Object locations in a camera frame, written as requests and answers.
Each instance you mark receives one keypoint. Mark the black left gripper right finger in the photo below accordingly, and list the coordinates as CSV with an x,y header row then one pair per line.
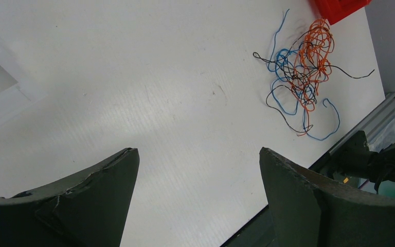
x,y
309,209

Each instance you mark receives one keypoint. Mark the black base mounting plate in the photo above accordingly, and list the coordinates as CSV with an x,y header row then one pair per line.
x,y
353,164

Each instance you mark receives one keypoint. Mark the white plastic tray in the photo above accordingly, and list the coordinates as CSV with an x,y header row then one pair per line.
x,y
0,88

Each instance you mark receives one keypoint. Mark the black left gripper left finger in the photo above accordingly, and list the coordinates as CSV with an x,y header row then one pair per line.
x,y
87,208

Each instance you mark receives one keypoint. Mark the near red plastic bin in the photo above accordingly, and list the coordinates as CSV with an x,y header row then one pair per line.
x,y
336,10

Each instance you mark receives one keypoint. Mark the aluminium frame rail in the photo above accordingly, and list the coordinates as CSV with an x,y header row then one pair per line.
x,y
373,123

